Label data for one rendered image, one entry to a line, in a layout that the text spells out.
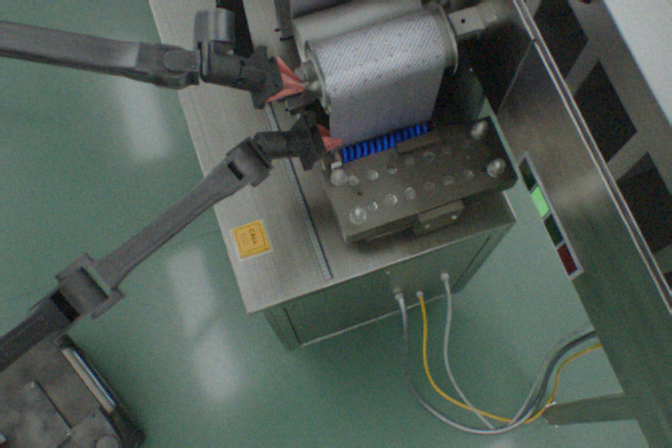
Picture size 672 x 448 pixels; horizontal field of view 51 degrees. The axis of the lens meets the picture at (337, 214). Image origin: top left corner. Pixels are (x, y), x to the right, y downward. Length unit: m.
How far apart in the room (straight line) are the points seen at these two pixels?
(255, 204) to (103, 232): 1.14
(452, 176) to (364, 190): 0.19
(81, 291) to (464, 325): 1.53
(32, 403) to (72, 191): 0.82
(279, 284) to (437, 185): 0.42
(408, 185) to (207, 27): 0.56
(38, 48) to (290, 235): 0.68
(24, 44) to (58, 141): 1.63
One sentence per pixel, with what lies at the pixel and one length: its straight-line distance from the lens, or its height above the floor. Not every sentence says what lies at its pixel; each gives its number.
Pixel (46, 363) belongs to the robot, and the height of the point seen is 0.24.
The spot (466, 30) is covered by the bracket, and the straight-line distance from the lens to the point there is 1.41.
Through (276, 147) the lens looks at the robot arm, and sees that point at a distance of 1.41.
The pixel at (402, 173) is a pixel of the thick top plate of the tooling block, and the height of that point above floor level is 1.03.
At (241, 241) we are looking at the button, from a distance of 1.61.
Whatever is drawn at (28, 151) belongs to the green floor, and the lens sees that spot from 2.93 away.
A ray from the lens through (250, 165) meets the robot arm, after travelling 1.36.
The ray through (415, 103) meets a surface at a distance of 1.49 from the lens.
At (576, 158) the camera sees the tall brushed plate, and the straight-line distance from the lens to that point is 1.22.
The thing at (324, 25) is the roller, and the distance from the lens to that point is 1.46.
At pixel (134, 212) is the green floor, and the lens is 2.70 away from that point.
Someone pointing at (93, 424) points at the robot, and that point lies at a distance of 2.30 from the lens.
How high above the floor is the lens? 2.46
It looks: 72 degrees down
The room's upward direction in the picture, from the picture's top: 2 degrees counter-clockwise
